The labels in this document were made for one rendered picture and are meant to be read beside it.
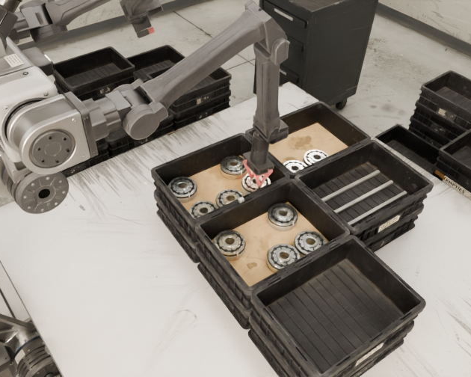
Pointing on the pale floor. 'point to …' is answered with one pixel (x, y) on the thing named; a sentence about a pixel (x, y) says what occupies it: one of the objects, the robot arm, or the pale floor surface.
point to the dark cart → (323, 45)
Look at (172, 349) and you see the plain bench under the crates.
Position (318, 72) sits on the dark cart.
